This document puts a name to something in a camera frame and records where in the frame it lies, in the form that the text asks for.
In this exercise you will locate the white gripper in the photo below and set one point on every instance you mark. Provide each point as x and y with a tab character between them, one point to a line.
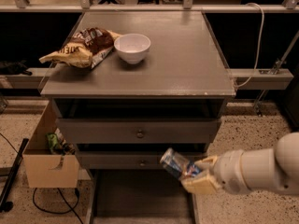
230	171

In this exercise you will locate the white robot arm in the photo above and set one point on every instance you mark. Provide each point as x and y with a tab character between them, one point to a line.
274	169

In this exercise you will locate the open grey bottom drawer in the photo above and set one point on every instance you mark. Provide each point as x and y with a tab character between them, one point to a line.
139	197

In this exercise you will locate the grey drawer cabinet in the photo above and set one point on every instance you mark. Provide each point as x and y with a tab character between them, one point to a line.
182	78

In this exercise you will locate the grey middle drawer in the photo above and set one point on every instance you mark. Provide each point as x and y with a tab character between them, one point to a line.
120	160

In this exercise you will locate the grey top drawer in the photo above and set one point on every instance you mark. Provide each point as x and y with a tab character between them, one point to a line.
97	131

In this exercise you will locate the white bowl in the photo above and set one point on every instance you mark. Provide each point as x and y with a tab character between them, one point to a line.
132	48

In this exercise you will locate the green packet in box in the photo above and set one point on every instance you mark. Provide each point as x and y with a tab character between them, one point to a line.
53	141

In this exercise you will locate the cardboard box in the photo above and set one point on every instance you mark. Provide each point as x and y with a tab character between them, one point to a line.
44	169

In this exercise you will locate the brown yellow chip bag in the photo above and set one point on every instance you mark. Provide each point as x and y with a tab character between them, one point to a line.
85	49

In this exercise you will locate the black bar on floor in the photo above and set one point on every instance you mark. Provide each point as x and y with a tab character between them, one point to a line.
10	173

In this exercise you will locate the black object on ledge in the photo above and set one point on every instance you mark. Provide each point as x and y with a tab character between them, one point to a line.
14	68

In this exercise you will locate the metal railing frame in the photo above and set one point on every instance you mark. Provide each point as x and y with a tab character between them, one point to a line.
149	3

